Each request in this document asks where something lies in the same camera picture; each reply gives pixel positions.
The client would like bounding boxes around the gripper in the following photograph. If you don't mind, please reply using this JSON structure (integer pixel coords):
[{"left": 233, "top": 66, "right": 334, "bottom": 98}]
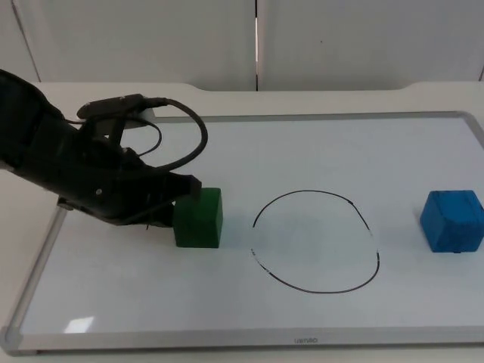
[{"left": 56, "top": 128, "right": 203, "bottom": 230}]

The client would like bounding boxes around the green cube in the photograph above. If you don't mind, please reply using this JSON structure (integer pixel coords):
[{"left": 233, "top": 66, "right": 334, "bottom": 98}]
[{"left": 172, "top": 187, "right": 225, "bottom": 250}]

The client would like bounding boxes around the grey-framed whiteboard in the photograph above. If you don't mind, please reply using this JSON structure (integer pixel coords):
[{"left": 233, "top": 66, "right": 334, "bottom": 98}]
[{"left": 0, "top": 110, "right": 484, "bottom": 358}]

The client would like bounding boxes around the blue cube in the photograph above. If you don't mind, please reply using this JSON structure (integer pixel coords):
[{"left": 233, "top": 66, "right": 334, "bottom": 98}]
[{"left": 419, "top": 189, "right": 484, "bottom": 254}]

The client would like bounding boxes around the thin black cable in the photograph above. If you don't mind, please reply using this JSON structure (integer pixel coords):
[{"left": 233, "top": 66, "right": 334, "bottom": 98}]
[{"left": 126, "top": 119, "right": 163, "bottom": 158}]

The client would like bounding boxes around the thick black cable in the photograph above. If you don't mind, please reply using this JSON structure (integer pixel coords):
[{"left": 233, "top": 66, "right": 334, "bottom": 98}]
[{"left": 141, "top": 96, "right": 209, "bottom": 173}]

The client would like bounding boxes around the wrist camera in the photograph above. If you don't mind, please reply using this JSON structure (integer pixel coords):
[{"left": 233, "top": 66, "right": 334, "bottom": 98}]
[{"left": 76, "top": 93, "right": 158, "bottom": 130}]

